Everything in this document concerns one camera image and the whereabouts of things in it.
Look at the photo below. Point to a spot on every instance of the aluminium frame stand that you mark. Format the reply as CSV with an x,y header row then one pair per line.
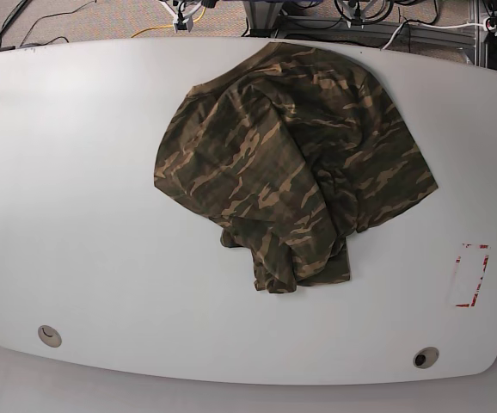
x,y
414,25

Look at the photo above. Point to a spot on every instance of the table grommet hole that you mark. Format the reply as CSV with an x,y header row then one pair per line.
x,y
49,336
426,358

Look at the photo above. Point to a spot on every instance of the camouflage t-shirt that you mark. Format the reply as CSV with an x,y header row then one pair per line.
x,y
290,153

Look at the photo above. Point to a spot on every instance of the left table grommet hole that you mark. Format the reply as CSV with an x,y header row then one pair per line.
x,y
49,336

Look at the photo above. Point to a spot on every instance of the red tape rectangle marking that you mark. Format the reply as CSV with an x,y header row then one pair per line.
x,y
469,271

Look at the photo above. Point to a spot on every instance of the right table grommet hole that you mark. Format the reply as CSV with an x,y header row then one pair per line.
x,y
426,358

